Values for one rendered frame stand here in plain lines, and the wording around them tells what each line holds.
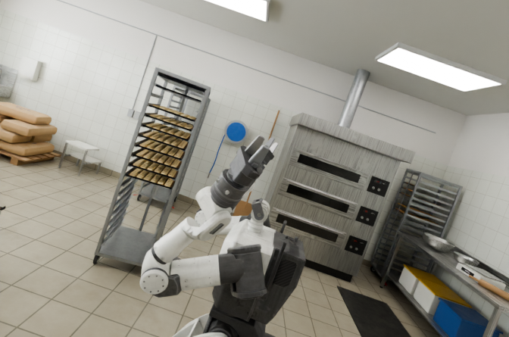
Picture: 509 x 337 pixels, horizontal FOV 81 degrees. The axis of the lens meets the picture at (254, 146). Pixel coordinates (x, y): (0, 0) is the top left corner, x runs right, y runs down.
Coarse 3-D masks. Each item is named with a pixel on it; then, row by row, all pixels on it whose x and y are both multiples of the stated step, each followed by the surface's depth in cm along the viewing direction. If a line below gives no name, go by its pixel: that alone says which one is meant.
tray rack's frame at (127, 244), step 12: (168, 72) 250; (192, 84) 256; (180, 108) 316; (204, 108) 317; (192, 144) 319; (132, 180) 315; (180, 180) 322; (144, 216) 322; (168, 216) 324; (120, 228) 314; (132, 228) 323; (108, 240) 283; (120, 240) 290; (132, 240) 298; (144, 240) 306; (108, 252) 263; (120, 252) 270; (132, 252) 276; (144, 252) 283
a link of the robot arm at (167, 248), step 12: (180, 228) 86; (168, 240) 86; (180, 240) 86; (192, 240) 87; (156, 252) 86; (168, 252) 86; (180, 252) 89; (144, 264) 86; (156, 264) 85; (168, 264) 90
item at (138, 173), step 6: (138, 168) 284; (132, 174) 258; (138, 174) 272; (144, 174) 272; (150, 174) 278; (156, 174) 285; (150, 180) 266; (156, 180) 265; (162, 180) 272; (168, 180) 281; (168, 186) 264
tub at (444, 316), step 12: (444, 300) 337; (444, 312) 327; (456, 312) 314; (468, 312) 326; (444, 324) 322; (456, 324) 307; (468, 324) 304; (480, 324) 304; (456, 336) 304; (468, 336) 304; (480, 336) 305; (492, 336) 305
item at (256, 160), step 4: (260, 148) 77; (264, 148) 76; (268, 148) 77; (256, 152) 77; (260, 152) 77; (264, 152) 77; (252, 156) 78; (256, 156) 77; (260, 156) 77; (264, 156) 78; (252, 160) 77; (256, 160) 78; (260, 160) 78; (252, 164) 78; (256, 164) 78; (260, 164) 79
